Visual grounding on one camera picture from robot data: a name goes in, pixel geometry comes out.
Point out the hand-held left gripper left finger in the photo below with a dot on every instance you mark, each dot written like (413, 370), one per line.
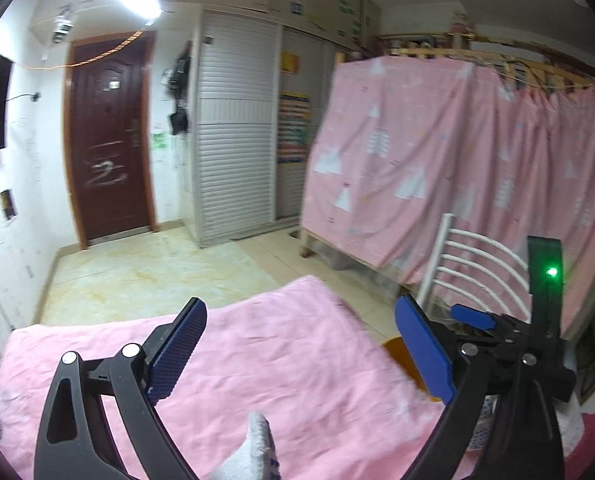
(177, 350)

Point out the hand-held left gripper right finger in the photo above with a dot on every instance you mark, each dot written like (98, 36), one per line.
(422, 350)

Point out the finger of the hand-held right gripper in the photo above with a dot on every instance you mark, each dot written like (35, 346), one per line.
(470, 316)

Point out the yellow plastic basin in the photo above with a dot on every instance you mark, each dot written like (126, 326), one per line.
(402, 355)

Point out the person's right forearm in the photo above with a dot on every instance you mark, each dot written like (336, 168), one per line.
(592, 440)

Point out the person's left hand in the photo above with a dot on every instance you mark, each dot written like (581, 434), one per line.
(257, 445)

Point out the person's right hand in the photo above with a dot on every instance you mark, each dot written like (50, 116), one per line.
(570, 425)

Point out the white metal chair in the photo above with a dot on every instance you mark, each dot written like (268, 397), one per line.
(438, 250)

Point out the pink bed sheet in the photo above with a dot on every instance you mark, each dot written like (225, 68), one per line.
(277, 350)

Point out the pink tree print curtain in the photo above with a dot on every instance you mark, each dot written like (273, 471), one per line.
(427, 135)

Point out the white slatted wardrobe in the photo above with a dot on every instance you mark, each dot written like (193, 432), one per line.
(232, 160)

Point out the dark brown door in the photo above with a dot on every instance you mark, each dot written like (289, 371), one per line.
(107, 135)

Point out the hanging black bag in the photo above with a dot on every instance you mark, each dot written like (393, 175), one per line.
(179, 122)

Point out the colourful grid poster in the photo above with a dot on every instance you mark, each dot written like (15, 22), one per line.
(293, 127)

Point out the yellow paper sticker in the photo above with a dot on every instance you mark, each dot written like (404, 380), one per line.
(291, 62)

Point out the black wall box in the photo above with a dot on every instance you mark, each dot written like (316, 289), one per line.
(7, 204)

